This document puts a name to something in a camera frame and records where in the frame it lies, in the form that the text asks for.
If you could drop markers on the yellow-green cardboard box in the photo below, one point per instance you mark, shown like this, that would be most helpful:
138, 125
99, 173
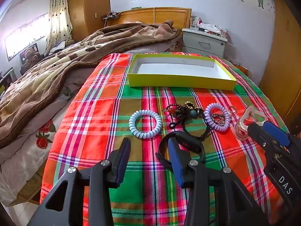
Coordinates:
178, 82

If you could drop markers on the wooden headboard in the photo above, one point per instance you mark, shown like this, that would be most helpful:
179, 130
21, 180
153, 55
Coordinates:
164, 15

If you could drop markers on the tall wooden wardrobe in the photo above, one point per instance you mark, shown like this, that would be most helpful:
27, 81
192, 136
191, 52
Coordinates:
94, 4

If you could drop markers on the bright window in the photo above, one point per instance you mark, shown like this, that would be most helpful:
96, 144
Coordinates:
21, 37

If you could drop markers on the power strip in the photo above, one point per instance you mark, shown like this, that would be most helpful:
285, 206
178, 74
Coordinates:
110, 16

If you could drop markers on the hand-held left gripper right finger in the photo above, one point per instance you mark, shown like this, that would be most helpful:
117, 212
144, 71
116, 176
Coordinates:
175, 162

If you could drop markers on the grey nightstand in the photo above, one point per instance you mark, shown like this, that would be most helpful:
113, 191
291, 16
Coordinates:
202, 45

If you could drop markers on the brown teddy bear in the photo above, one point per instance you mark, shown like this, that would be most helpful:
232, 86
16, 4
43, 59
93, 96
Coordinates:
30, 56

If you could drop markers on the brown patterned blanket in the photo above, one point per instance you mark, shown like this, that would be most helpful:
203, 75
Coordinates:
58, 70

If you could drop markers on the clear glass container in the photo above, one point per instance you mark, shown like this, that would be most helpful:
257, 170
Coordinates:
194, 23

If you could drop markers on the plaid cloth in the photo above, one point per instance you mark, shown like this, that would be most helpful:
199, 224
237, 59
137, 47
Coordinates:
94, 122

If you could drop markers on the clear hair claw clip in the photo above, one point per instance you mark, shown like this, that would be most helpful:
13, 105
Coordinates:
239, 127

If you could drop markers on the black wristband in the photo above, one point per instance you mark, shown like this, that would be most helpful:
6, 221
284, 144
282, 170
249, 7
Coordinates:
200, 148

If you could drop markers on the dotted curtain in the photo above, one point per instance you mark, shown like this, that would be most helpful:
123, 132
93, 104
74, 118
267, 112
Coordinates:
57, 16

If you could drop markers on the orange box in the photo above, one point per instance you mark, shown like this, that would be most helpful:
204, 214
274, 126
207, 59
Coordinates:
241, 69

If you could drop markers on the nightstand paper clutter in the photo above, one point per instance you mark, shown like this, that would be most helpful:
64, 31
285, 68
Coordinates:
212, 28

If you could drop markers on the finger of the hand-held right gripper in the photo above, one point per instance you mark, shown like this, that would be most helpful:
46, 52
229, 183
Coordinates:
276, 134
261, 134

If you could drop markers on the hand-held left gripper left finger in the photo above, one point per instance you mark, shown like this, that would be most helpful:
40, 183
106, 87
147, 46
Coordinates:
124, 160

